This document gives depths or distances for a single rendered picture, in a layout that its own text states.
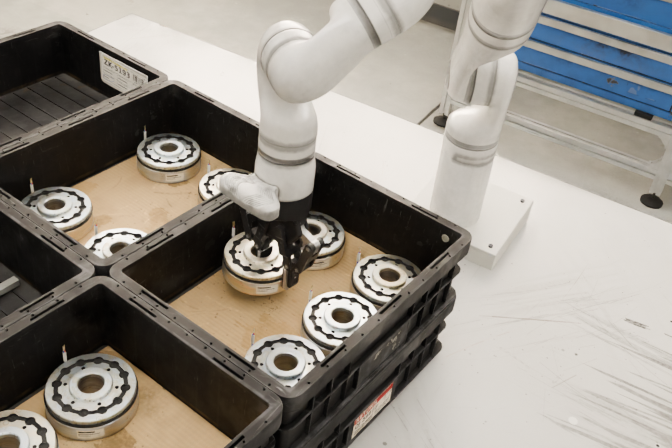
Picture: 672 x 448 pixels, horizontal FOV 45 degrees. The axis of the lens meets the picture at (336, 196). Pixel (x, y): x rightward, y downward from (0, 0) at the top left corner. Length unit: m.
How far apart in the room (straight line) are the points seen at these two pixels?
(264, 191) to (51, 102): 0.68
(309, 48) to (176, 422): 0.45
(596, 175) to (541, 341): 1.88
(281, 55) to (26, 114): 0.74
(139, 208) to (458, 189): 0.53
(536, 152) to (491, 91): 1.93
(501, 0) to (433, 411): 0.57
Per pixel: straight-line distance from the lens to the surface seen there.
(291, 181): 0.98
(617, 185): 3.18
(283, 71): 0.89
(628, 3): 2.90
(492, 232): 1.49
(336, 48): 0.90
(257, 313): 1.12
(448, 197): 1.44
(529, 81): 3.06
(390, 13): 0.91
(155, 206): 1.30
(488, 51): 1.17
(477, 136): 1.36
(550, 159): 3.21
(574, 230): 1.62
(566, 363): 1.35
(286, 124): 0.95
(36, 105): 1.57
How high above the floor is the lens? 1.61
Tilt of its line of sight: 36 degrees down
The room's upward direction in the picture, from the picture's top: 8 degrees clockwise
